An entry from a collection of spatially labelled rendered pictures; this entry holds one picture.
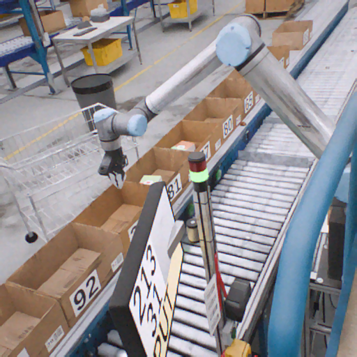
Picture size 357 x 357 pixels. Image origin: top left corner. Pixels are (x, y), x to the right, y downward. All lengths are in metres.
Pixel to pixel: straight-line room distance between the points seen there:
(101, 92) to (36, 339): 3.93
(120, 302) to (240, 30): 0.89
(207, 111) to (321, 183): 2.81
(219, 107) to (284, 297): 2.85
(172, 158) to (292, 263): 2.20
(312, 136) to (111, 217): 1.25
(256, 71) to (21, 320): 1.35
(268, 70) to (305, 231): 1.07
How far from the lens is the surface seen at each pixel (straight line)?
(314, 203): 0.43
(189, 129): 2.90
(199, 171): 1.15
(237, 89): 3.54
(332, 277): 2.04
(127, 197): 2.36
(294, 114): 1.45
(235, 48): 1.41
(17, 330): 1.95
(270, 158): 2.86
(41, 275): 2.06
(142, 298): 1.02
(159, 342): 1.14
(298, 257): 0.39
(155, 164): 2.64
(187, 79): 1.68
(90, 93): 5.27
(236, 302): 1.51
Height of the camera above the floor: 2.21
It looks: 32 degrees down
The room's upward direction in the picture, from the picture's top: 10 degrees counter-clockwise
